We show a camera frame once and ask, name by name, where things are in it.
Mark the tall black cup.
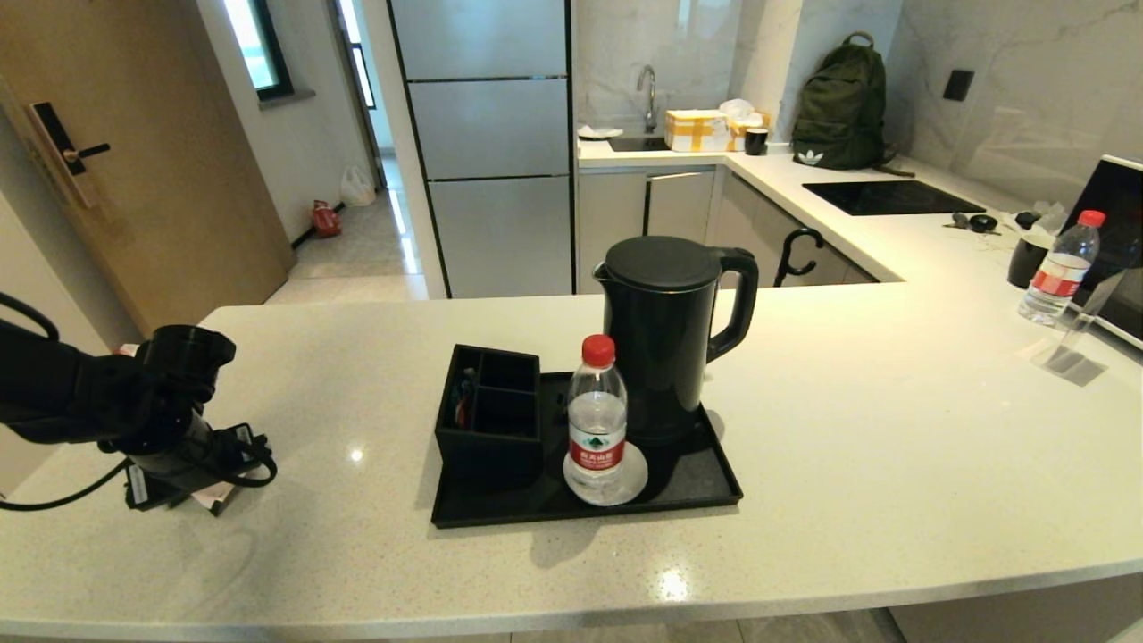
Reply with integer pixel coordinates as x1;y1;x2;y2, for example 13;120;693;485
1008;234;1052;289

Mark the black induction cooktop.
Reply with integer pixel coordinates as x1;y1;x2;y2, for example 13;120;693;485
802;180;988;218

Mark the silver refrigerator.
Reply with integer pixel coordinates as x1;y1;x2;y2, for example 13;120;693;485
386;0;577;299

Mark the crumpled clear plastic wrap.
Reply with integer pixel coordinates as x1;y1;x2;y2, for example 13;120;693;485
1017;202;1070;247

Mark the black hooked cane handle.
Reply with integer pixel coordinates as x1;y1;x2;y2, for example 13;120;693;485
773;228;825;288

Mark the black door lock handle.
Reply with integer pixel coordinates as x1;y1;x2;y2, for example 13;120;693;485
27;101;113;209

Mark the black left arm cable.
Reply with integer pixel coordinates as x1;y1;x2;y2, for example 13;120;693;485
0;457;133;513

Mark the clear acrylic sign stand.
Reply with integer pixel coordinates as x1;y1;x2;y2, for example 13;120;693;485
1031;268;1130;376

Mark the black rectangular serving tray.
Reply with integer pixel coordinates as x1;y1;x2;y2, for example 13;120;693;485
431;370;746;529

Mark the chrome sink faucet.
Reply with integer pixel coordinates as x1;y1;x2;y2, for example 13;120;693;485
637;64;660;135

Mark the clear water bottle red cap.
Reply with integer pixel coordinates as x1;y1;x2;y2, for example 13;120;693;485
1018;210;1107;328
567;334;629;503

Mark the white plastic bag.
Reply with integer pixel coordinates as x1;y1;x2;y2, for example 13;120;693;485
340;165;378;208

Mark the black electric kettle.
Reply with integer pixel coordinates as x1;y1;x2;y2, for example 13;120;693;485
594;235;762;447

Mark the dark green backpack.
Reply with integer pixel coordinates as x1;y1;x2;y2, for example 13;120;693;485
791;31;917;178

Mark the pink tea bag packet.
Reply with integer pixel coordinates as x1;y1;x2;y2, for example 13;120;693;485
190;485;238;519

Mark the white box with yellow tape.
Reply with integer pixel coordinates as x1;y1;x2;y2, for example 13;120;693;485
664;109;731;154

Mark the grey kitchen base cabinet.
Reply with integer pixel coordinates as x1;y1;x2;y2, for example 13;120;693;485
578;166;880;294

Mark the black compartment organizer box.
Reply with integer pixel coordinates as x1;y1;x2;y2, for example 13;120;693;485
435;343;544;483

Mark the white round saucer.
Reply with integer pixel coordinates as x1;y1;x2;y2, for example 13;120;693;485
563;442;650;507

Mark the dark framed window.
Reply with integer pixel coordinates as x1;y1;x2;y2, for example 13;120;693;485
223;0;296;101

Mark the brown wooden door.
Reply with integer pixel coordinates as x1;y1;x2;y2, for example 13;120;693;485
0;0;296;349

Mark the black glass door microwave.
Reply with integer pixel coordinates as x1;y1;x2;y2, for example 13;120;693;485
1064;154;1143;351

